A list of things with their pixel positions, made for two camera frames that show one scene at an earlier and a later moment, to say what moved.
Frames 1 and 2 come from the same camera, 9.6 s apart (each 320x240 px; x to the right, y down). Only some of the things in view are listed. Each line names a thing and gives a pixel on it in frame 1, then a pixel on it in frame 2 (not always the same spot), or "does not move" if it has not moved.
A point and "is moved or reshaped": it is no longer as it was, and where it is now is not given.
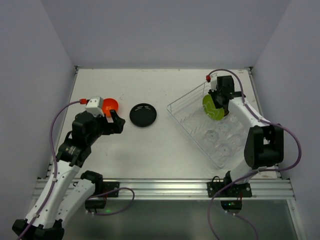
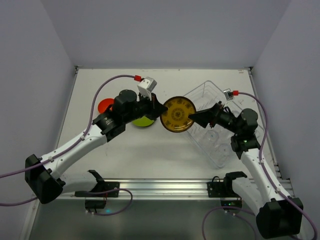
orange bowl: x=109 y=104 does not move
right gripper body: x=219 y=97 to x=212 y=115
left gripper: x=110 y=126 to x=152 y=107
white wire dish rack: x=224 y=140 does not move
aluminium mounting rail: x=198 y=189 does not move
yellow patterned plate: x=226 y=109 is moved or reshaped
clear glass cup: x=211 y=138 does not move
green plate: x=216 y=114 to x=143 y=121
